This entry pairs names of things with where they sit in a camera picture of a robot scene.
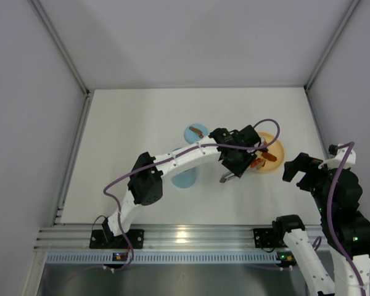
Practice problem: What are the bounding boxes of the metal serving tongs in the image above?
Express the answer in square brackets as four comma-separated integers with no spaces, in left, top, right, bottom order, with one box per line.
[219,147,269,184]

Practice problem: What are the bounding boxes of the red orange grilled piece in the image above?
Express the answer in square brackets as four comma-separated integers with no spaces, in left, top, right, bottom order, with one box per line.
[250,158,265,170]

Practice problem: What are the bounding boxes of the light blue cylindrical container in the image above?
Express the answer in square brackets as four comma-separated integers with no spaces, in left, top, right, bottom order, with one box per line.
[170,147,198,189]

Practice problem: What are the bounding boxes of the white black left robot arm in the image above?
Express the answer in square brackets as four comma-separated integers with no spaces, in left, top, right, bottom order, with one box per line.
[102,125,265,238]

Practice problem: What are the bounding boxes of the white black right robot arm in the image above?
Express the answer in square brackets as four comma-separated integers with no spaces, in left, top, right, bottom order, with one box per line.
[273,149,370,295]

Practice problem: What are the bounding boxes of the orange madeleine cake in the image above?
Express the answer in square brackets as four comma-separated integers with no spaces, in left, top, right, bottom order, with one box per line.
[261,152,278,162]

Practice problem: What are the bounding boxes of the beige round plate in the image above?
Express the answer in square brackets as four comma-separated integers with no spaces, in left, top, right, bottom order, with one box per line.
[249,139,285,173]

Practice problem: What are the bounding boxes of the light blue round lid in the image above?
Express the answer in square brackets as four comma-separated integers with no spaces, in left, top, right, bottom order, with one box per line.
[184,123,209,144]

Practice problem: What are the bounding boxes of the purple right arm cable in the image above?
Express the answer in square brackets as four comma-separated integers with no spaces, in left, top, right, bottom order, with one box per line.
[326,141,366,290]

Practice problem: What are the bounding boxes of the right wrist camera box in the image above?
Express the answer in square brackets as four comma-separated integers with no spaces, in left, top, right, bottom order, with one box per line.
[318,141,356,169]

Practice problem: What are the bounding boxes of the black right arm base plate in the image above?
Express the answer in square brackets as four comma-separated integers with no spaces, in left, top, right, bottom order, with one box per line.
[253,228,286,252]

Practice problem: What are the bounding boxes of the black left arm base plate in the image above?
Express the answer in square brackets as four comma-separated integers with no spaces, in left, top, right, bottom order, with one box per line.
[89,229,144,249]

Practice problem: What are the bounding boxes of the right aluminium frame post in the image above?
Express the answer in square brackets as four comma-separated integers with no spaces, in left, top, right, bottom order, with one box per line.
[304,0,361,91]

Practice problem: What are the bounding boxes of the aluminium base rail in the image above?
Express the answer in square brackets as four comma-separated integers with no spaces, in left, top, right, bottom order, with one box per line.
[33,224,331,252]

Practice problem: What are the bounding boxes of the slotted grey cable duct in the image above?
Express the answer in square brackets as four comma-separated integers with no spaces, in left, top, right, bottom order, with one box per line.
[46,251,279,265]

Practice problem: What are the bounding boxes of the aluminium frame corner post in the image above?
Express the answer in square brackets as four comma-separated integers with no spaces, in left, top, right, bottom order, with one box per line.
[27,0,91,95]

